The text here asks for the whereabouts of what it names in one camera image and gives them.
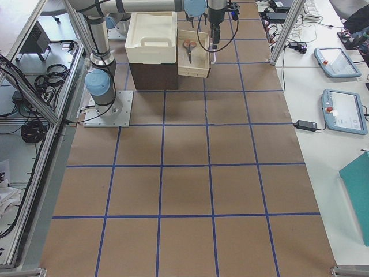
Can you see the wooden drawer with white handle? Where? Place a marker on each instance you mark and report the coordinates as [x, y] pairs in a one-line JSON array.
[[198, 63]]

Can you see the blue teach pendant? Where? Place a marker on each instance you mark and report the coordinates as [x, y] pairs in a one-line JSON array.
[[336, 63], [343, 111]]

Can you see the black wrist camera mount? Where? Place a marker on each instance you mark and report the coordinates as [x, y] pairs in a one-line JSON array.
[[233, 8]]

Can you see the dark wooden drawer cabinet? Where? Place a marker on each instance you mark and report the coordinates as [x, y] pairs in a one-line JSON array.
[[151, 77]]

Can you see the black electronics box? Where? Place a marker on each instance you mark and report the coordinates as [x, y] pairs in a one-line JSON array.
[[37, 42]]

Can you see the blue teach pendant near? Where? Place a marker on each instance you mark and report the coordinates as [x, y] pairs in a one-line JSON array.
[[343, 111]]

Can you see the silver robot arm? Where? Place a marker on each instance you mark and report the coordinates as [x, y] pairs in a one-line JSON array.
[[100, 82]]

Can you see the white crumpled cloth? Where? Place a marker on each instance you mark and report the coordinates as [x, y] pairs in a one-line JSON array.
[[10, 196]]

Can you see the aluminium frame post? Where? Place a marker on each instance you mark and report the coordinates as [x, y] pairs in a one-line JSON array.
[[290, 21]]

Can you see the white plastic tray box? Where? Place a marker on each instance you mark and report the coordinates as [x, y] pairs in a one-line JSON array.
[[152, 38]]

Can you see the teal folder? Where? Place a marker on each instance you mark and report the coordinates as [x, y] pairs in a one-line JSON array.
[[355, 177]]

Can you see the grey orange scissors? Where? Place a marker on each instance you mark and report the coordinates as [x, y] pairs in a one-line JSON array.
[[189, 46]]

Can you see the blue teach pendant far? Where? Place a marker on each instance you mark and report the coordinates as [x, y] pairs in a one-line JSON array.
[[336, 63]]

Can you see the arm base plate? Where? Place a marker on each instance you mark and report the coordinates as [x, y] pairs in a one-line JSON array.
[[117, 115]]

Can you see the black power adapter brick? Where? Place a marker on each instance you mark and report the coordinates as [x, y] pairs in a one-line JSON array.
[[306, 125]]

